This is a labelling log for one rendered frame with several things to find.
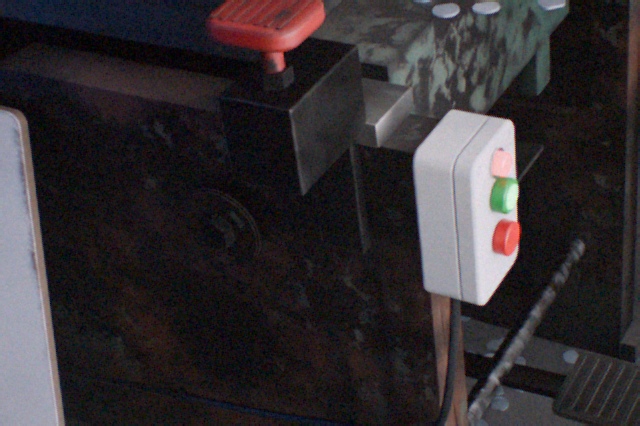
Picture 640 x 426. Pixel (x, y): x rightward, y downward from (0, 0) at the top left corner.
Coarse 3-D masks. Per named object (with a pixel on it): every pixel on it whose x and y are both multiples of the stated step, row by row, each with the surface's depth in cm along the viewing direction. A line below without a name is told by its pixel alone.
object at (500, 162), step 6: (498, 150) 90; (492, 156) 89; (498, 156) 90; (504, 156) 89; (510, 156) 90; (492, 162) 89; (498, 162) 89; (504, 162) 89; (510, 162) 90; (492, 168) 89; (498, 168) 89; (504, 168) 89; (492, 174) 90; (498, 174) 90; (504, 174) 90
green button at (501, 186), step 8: (504, 176) 92; (496, 184) 91; (504, 184) 91; (512, 184) 91; (496, 192) 91; (504, 192) 90; (496, 200) 91; (504, 200) 90; (496, 208) 91; (504, 208) 91; (512, 208) 92
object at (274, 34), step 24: (240, 0) 83; (264, 0) 82; (288, 0) 82; (312, 0) 81; (216, 24) 80; (240, 24) 80; (264, 24) 79; (288, 24) 79; (312, 24) 80; (264, 48) 79; (288, 48) 79; (264, 72) 83
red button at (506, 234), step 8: (504, 224) 93; (512, 224) 93; (496, 232) 93; (504, 232) 93; (512, 232) 93; (496, 240) 93; (504, 240) 93; (512, 240) 94; (496, 248) 93; (504, 248) 93; (512, 248) 94
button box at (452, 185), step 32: (448, 128) 91; (480, 128) 91; (512, 128) 92; (416, 160) 89; (448, 160) 88; (480, 160) 88; (512, 160) 94; (416, 192) 91; (448, 192) 89; (480, 192) 89; (448, 224) 91; (480, 224) 90; (448, 256) 93; (480, 256) 92; (512, 256) 98; (448, 288) 95; (480, 288) 93; (448, 352) 100; (128, 384) 128; (448, 384) 101; (288, 416) 117
